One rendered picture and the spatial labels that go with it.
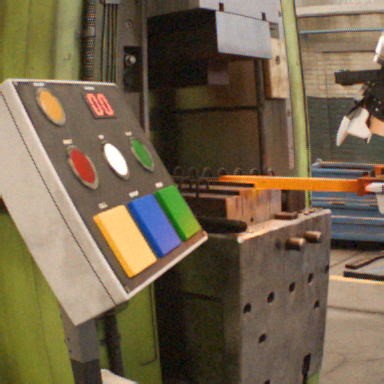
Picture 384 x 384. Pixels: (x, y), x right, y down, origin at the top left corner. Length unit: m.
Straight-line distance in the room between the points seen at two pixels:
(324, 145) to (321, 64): 1.38
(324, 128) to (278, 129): 8.44
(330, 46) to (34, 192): 9.42
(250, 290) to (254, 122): 0.53
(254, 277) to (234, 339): 0.14
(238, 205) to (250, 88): 0.44
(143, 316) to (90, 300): 0.65
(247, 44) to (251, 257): 0.44
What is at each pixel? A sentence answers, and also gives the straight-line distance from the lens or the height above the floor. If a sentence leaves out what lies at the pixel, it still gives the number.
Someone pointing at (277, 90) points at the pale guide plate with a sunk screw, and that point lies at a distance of 1.61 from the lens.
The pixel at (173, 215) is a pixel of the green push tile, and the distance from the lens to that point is 0.84.
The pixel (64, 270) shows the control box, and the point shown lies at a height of 0.99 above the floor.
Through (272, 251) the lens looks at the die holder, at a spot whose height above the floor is 0.87.
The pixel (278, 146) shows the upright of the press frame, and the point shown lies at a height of 1.06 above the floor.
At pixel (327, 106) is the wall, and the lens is 10.02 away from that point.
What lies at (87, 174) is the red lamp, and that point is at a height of 1.08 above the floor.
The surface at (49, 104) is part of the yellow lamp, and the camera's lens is 0.71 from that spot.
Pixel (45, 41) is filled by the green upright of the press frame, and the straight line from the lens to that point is 1.13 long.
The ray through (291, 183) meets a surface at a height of 1.00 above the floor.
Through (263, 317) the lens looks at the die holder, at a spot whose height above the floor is 0.73.
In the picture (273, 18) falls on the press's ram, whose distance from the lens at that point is 1.41.
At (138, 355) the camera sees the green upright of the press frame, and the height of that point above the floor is 0.65.
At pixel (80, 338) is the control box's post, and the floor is 0.84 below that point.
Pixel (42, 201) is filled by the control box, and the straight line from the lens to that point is 0.65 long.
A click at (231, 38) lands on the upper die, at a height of 1.30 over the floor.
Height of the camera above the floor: 1.14
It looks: 7 degrees down
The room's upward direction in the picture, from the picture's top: 2 degrees counter-clockwise
